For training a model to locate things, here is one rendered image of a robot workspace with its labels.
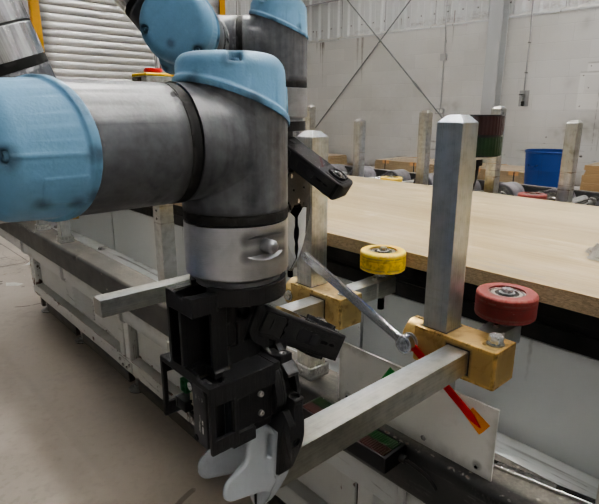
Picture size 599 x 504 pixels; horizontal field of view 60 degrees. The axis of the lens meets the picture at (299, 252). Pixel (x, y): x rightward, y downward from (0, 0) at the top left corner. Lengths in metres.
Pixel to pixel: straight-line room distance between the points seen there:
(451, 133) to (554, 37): 7.72
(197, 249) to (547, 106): 8.01
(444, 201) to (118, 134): 0.45
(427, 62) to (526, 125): 1.99
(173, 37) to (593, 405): 0.74
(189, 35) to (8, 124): 0.32
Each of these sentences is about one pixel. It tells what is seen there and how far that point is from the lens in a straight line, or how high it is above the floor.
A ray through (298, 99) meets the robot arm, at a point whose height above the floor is 1.16.
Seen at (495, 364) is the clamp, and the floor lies 0.86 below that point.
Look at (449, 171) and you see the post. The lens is 0.64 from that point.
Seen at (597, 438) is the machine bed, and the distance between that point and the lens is 0.91.
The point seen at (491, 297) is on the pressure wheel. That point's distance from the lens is 0.73.
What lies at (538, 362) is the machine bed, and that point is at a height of 0.77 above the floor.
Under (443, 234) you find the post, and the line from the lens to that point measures 0.66.
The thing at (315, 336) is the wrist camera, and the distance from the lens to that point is 0.44.
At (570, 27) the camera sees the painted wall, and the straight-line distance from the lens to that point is 8.29.
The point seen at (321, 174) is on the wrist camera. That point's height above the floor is 1.06.
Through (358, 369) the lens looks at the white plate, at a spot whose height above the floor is 0.77.
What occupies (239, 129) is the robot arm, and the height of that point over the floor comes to 1.13.
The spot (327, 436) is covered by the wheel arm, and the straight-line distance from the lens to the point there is 0.50.
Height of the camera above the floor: 1.14
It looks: 15 degrees down
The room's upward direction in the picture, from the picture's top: straight up
